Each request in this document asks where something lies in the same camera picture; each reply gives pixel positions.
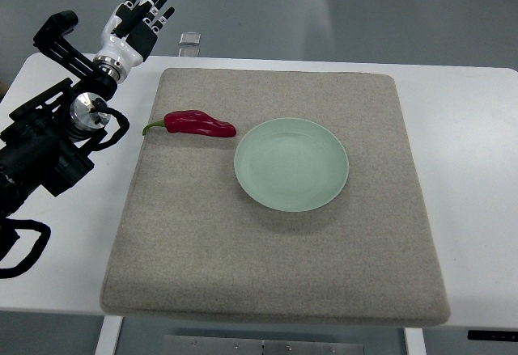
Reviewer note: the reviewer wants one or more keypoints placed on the white table leg left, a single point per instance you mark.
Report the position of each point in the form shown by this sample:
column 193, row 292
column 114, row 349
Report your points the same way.
column 109, row 335

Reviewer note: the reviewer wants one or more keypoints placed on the metal base plate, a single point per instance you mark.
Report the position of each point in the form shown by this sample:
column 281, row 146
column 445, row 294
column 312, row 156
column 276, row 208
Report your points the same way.
column 222, row 345

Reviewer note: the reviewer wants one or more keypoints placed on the white table leg right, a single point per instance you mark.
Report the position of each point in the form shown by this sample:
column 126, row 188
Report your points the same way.
column 414, row 341

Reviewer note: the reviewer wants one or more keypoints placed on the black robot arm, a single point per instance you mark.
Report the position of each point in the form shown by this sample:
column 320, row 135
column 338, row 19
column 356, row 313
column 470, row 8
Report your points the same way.
column 51, row 136

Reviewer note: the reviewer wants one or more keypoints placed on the beige felt mat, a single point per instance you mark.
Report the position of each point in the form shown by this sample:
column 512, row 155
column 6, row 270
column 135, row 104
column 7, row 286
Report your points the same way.
column 312, row 213

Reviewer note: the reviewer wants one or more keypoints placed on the clear floor socket cover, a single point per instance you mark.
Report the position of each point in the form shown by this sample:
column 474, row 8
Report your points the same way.
column 190, row 38

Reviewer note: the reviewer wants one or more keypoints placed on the black table control panel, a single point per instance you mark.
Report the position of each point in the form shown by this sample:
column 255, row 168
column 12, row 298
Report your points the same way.
column 489, row 335

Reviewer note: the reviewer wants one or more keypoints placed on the red chili pepper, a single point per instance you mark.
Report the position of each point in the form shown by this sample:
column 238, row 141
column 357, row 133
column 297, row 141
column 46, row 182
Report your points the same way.
column 193, row 122

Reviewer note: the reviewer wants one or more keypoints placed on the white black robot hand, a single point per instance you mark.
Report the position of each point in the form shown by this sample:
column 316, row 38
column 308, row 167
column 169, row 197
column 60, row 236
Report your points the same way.
column 130, row 35

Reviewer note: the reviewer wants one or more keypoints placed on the white table leg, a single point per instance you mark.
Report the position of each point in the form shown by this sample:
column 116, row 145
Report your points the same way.
column 414, row 341
column 109, row 335

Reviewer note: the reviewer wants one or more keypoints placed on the light green plate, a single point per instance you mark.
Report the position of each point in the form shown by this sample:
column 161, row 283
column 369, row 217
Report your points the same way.
column 291, row 165

